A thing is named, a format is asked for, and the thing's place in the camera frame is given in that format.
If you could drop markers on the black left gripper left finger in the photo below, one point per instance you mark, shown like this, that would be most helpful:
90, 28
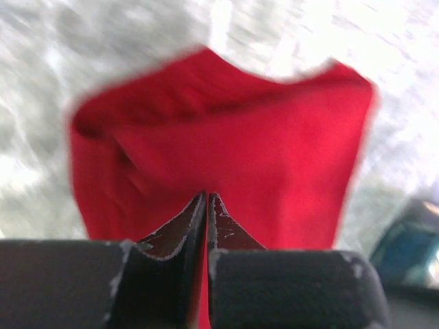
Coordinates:
153, 283

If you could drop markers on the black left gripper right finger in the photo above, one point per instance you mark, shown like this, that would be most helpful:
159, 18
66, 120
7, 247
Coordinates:
253, 287

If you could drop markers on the red t shirt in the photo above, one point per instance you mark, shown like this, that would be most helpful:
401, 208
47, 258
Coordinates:
280, 155

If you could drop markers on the blue plastic basket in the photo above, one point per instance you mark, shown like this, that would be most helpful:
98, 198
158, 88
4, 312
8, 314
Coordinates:
407, 253

